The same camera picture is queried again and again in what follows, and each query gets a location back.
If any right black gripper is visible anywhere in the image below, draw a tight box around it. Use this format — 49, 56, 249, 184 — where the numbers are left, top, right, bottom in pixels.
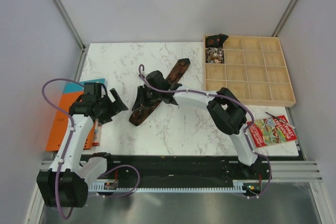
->
132, 86, 161, 112

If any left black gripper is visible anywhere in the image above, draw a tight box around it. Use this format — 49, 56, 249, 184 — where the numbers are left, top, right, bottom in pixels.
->
96, 89, 128, 125

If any brown red patterned tie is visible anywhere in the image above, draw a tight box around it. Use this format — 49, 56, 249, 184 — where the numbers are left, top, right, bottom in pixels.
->
129, 58, 191, 126

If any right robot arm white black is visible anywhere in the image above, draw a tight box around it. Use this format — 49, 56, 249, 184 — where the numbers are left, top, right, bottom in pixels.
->
129, 69, 261, 179

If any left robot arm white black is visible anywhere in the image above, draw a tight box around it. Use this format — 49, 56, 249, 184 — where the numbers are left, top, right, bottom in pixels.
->
37, 82, 128, 208

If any teal folder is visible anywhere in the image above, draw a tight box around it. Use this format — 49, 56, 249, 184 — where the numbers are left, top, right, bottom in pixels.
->
63, 78, 107, 94

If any orange folder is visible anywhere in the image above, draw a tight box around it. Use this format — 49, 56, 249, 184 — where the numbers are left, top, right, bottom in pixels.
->
45, 91, 97, 152

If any rolled colourful tie in tray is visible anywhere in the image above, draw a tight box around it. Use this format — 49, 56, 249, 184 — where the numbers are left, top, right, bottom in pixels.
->
205, 48, 224, 63

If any rolled dark tie in tray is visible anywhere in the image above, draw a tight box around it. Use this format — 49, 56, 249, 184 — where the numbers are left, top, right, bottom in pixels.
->
205, 34, 229, 48

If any wooden compartment tray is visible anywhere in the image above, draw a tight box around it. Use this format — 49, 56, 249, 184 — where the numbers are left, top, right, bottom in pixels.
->
203, 35, 296, 108

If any red treehouse book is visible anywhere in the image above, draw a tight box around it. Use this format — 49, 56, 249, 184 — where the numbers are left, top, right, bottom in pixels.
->
248, 115, 298, 148

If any pen on red book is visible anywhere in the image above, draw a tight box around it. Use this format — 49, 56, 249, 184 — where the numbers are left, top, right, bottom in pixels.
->
265, 112, 296, 129

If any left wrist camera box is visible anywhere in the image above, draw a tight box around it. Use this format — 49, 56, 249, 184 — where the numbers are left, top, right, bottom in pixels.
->
83, 82, 102, 97

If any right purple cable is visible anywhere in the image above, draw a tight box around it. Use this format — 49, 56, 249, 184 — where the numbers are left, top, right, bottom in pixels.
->
138, 63, 272, 200

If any purple cable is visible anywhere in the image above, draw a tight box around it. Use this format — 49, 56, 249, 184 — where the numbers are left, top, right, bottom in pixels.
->
42, 78, 140, 220
138, 63, 272, 200

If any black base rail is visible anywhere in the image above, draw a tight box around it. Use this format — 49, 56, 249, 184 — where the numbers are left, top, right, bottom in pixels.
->
78, 152, 272, 189

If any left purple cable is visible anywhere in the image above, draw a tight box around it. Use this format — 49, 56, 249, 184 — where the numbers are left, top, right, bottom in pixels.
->
42, 78, 140, 220

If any white slotted cable duct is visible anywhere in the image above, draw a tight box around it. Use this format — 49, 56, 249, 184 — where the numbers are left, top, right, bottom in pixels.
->
89, 180, 246, 193

